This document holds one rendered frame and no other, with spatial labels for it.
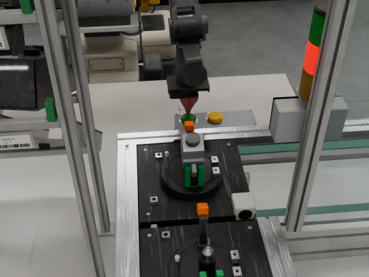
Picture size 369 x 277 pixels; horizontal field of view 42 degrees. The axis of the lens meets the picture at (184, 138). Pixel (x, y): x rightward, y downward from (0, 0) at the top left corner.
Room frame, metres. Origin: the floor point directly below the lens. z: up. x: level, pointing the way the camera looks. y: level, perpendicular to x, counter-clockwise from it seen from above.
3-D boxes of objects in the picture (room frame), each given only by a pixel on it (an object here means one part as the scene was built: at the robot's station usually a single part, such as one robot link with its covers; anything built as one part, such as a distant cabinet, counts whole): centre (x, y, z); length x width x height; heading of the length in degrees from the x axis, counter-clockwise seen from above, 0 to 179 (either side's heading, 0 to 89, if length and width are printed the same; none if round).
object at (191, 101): (0.98, 0.00, 1.02); 0.07 x 0.07 x 0.09; 6
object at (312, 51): (0.66, -0.22, 1.33); 0.05 x 0.05 x 0.05
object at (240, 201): (0.67, -0.12, 0.97); 0.05 x 0.05 x 0.04; 5
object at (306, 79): (0.66, -0.22, 1.28); 0.05 x 0.05 x 0.05
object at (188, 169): (0.71, -0.01, 1.01); 0.01 x 0.01 x 0.05; 5
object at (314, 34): (0.66, -0.22, 1.38); 0.05 x 0.05 x 0.05
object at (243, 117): (0.98, -0.08, 0.93); 0.21 x 0.07 x 0.06; 95
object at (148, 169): (0.76, -0.02, 0.96); 0.24 x 0.24 x 0.02; 5
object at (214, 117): (0.98, -0.08, 0.96); 0.04 x 0.04 x 0.02
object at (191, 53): (0.94, -0.02, 1.18); 0.11 x 0.09 x 0.12; 8
